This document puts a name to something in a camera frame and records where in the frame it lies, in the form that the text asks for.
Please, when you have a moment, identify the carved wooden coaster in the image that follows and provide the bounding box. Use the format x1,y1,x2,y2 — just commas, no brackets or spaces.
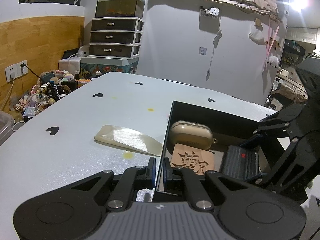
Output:
170,144,215,175

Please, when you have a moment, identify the black ribbed case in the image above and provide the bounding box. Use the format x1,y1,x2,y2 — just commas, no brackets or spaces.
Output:
219,146,259,181

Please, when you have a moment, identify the black box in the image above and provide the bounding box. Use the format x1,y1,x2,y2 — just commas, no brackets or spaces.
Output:
156,101,288,200

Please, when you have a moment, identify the beige earbud case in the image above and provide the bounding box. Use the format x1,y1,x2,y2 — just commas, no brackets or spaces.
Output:
169,121,217,150

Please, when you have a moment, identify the cream flat box lid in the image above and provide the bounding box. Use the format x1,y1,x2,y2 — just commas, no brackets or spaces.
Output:
94,125,163,157

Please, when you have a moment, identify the painted teal cabinet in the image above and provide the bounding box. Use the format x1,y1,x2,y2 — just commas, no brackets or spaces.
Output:
80,56,139,79

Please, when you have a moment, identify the pile of plush toys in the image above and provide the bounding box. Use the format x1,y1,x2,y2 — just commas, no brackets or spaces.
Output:
13,70,78,118

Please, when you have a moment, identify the clear plastic storage bin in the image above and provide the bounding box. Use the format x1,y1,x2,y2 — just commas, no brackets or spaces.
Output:
0,111,15,145

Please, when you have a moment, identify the white three-drawer cabinet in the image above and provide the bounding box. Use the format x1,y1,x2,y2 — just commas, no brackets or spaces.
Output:
89,16,144,59

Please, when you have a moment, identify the glass fish tank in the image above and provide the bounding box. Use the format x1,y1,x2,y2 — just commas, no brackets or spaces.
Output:
95,0,146,19

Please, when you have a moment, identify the white wall power socket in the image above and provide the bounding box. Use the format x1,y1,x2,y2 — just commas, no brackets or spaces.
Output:
5,60,28,83

